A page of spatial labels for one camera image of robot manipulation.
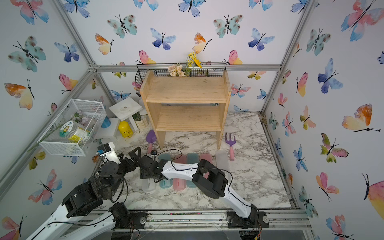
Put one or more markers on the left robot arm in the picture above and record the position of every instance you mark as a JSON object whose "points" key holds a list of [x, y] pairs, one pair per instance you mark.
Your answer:
{"points": [[84, 198]]}

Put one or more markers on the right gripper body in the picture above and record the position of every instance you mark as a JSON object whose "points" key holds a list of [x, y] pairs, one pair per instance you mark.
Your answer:
{"points": [[143, 175]]}

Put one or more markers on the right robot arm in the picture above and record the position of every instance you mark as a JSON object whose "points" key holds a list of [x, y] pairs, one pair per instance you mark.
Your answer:
{"points": [[212, 182]]}

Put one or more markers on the small potted plant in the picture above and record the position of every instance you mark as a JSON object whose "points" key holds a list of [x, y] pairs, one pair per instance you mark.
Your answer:
{"points": [[141, 121]]}

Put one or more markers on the yellow bottle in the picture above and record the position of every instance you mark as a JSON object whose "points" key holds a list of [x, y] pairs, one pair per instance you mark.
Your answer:
{"points": [[125, 130]]}

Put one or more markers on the pink pencil case top shelf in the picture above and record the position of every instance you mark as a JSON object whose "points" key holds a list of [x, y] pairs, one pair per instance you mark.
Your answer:
{"points": [[179, 184]]}

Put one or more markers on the teal pencil case shelf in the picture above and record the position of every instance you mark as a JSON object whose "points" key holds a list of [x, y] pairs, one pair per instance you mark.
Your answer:
{"points": [[165, 184], [192, 158]]}

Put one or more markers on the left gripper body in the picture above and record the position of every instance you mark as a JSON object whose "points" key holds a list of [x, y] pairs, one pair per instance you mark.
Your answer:
{"points": [[126, 167]]}

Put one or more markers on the teal pencil case top shelf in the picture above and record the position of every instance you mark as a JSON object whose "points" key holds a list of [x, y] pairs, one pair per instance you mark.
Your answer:
{"points": [[165, 184]]}

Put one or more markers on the wooden two-tier shelf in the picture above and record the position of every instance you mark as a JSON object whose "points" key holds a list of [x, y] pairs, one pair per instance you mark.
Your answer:
{"points": [[186, 104]]}

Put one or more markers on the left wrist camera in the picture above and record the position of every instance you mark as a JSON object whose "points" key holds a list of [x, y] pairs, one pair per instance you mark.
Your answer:
{"points": [[107, 152]]}

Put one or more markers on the purple toy garden fork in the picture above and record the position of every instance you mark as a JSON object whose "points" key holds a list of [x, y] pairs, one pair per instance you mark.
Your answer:
{"points": [[230, 139]]}

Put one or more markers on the white pencil case top shelf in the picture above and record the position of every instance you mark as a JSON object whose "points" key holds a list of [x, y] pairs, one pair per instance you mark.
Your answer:
{"points": [[148, 185]]}

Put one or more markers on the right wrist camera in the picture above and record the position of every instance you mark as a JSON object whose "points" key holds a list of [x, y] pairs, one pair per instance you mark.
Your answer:
{"points": [[154, 153]]}

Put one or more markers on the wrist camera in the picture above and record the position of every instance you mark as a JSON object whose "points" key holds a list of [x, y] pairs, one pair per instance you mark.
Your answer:
{"points": [[154, 153], [107, 152]]}

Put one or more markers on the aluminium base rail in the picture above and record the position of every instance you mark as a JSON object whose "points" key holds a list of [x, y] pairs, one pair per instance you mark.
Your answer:
{"points": [[221, 220]]}

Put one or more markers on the small white stool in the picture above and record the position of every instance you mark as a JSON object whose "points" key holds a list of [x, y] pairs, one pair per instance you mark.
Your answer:
{"points": [[125, 109]]}

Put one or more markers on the pink pencil case shelf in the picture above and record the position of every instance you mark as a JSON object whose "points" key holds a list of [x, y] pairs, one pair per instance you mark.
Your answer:
{"points": [[179, 184], [207, 157]]}

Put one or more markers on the clear jar with colourful label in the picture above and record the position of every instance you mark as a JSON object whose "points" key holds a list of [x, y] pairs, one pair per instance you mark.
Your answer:
{"points": [[74, 132]]}

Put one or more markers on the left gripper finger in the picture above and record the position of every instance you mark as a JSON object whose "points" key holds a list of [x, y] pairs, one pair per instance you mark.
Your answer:
{"points": [[120, 157], [135, 155]]}

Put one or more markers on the black wire basket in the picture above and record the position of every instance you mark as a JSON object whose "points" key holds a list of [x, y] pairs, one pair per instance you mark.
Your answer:
{"points": [[209, 69]]}

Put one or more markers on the purple toy trowel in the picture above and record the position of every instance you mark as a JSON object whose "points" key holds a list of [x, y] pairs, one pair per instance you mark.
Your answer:
{"points": [[151, 138]]}

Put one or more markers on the white mesh wall basket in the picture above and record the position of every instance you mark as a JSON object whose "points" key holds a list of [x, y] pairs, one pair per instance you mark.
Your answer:
{"points": [[90, 114]]}

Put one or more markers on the artificial flower stem in basket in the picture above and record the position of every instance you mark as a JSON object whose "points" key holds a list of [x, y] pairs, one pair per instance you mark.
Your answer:
{"points": [[51, 141]]}

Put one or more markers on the artificial flowers bunch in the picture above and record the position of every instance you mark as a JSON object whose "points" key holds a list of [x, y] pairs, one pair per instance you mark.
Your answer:
{"points": [[185, 70]]}

